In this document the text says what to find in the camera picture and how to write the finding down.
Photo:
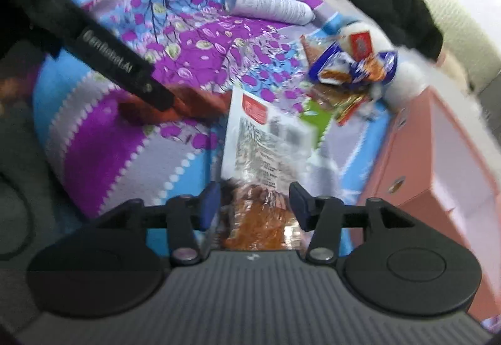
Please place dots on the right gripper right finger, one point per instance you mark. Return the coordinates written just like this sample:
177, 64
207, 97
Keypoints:
323, 215

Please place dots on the black clothing pile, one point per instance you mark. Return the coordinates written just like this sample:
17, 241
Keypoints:
406, 22

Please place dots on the pink cardboard box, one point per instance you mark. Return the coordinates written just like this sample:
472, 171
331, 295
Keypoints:
429, 168

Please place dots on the blue white snack packet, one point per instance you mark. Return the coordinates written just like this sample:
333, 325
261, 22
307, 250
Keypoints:
352, 68

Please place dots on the cream quilted headboard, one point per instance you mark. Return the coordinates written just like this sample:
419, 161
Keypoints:
450, 16

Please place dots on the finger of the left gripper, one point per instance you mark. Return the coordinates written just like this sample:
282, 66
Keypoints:
152, 92

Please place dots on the small red snack packet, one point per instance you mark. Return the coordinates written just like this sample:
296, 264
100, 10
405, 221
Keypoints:
361, 45

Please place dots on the clear bread snack pack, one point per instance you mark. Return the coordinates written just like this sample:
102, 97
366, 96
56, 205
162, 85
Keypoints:
265, 150

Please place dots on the white cylindrical tube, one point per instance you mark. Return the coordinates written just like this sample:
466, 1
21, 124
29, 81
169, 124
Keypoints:
281, 11

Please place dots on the colourful floral bed sheet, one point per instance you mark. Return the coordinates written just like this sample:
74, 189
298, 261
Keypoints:
101, 160

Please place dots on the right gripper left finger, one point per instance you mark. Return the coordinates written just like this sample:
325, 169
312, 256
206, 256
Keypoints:
189, 223

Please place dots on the red foil snack bag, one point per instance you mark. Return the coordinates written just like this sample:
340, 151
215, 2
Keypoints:
188, 103

